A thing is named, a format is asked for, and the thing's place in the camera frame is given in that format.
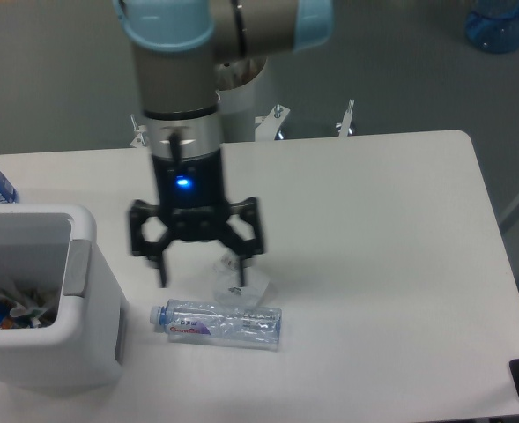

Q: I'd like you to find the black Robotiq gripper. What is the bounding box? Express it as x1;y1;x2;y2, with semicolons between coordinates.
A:
128;150;265;288

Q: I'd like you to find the white push-lid trash can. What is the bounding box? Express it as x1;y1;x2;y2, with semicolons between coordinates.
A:
0;204;128;388

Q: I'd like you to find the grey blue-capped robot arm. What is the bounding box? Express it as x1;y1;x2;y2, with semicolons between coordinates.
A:
113;1;334;280

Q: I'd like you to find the colourful trash inside can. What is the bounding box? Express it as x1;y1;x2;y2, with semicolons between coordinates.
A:
0;283;59;330

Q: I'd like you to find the crumpled clear plastic bag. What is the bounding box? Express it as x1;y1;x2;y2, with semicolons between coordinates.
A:
212;252;271;307

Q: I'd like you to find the clear crushed water bottle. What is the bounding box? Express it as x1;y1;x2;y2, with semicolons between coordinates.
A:
149;300;283;350

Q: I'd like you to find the blue water jug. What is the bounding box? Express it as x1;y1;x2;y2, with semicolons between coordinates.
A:
464;1;519;54

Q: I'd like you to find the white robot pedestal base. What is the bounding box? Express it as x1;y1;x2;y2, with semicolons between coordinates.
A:
129;56;357;149

